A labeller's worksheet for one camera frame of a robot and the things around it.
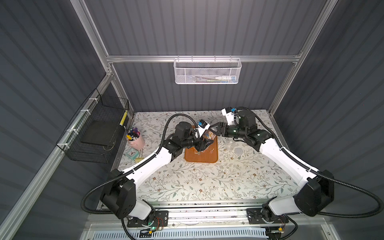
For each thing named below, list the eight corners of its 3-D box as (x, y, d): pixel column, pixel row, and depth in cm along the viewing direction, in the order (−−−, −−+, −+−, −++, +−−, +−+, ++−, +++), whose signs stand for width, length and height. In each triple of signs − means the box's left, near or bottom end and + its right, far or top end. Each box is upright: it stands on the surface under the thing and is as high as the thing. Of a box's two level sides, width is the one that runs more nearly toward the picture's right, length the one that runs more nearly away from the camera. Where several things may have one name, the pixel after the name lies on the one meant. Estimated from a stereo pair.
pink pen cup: (132, 151, 101) (124, 139, 90) (134, 142, 105) (127, 130, 95) (144, 150, 101) (138, 139, 90) (146, 142, 105) (140, 130, 95)
